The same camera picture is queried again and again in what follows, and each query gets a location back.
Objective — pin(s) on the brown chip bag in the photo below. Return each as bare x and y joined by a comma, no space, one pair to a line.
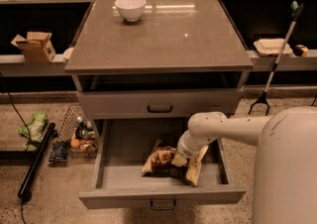
165,160

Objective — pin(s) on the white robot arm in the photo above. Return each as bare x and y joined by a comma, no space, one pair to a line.
285,180

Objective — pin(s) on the closed grey drawer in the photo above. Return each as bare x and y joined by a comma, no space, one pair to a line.
154,104

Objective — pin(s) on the grey drawer cabinet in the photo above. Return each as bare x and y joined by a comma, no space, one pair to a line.
176,45

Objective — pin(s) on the open grey drawer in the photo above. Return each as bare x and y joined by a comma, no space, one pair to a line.
124,146

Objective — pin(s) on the blue snack bag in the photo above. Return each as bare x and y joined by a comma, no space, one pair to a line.
58,153

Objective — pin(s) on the green snack bag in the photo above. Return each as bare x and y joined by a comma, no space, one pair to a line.
33,131

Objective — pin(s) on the white ceramic bowl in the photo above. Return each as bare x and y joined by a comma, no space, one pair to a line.
131,10

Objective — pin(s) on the white takeout container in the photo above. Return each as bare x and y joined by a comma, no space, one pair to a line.
268,47

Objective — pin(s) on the cardboard box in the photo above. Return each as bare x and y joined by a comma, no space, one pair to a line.
37,47

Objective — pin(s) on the black tube left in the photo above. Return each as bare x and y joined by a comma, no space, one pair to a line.
25,190

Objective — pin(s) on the black yellow tape roll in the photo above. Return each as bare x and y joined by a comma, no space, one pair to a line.
300,50

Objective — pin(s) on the reacher grabber tool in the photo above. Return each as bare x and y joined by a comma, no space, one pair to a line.
296,12

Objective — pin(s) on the wire basket with groceries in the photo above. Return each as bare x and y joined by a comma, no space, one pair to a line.
77,133

